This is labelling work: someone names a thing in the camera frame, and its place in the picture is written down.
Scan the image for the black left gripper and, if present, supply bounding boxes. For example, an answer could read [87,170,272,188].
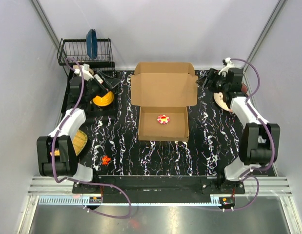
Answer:
[84,71,121,101]

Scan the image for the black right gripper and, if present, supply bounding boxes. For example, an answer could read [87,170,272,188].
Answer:
[195,68,229,94]

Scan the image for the brown cardboard box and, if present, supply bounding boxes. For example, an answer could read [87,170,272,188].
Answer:
[131,62,198,142]

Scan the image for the pink butterfly toy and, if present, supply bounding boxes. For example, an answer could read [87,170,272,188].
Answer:
[157,115,170,125]

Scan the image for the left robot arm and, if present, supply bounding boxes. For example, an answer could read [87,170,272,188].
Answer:
[37,69,120,193]

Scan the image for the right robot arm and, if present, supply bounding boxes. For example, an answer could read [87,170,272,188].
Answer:
[196,67,281,193]

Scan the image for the yellow ribbed bowl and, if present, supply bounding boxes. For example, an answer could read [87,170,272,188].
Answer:
[92,91,114,107]

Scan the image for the cream pink floral plate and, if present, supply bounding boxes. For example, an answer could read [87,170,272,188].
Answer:
[213,92,233,113]

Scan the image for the black dish rack tray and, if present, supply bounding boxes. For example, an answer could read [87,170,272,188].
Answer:
[57,39,120,118]

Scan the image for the cream ceramic mug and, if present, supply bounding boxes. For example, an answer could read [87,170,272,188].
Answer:
[81,63,94,76]

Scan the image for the pink patterned mug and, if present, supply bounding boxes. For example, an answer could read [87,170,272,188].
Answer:
[241,83,248,94]

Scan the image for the blue plate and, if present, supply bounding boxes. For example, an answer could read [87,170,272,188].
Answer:
[86,29,98,60]

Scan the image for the yellow bamboo mat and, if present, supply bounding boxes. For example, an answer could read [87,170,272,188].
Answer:
[50,129,88,156]

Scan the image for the orange red small toy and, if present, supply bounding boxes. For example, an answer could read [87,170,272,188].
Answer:
[101,156,111,165]

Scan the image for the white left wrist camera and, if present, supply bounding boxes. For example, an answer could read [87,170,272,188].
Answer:
[73,63,103,84]

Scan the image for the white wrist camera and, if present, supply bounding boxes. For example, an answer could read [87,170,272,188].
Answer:
[73,63,103,84]
[218,58,235,75]

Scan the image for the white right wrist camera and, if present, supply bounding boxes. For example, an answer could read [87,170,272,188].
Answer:
[218,58,235,75]

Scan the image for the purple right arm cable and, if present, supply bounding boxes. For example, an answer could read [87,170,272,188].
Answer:
[197,58,276,212]

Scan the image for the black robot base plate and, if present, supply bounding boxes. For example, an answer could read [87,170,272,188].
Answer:
[72,175,245,207]

